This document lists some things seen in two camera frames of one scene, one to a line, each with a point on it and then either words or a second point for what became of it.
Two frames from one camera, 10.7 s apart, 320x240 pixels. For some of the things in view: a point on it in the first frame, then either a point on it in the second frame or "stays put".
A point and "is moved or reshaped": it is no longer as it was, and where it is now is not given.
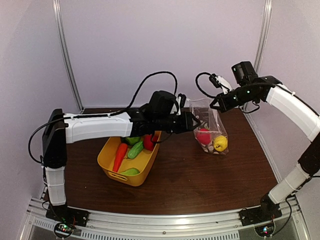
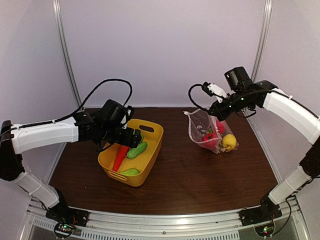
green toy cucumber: [134, 150] stays put
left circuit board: [63, 230] stays put
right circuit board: [265, 230] stays put
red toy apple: [147, 143] -> [221, 126]
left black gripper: [187, 124] -> [126, 141]
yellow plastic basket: [142, 162] stays put
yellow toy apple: [220, 143] -> [229, 141]
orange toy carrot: [121, 151] stays put
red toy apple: [204, 135] -> [210, 140]
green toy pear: [131, 171] stays put
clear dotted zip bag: [209, 132] is moved or reshaped
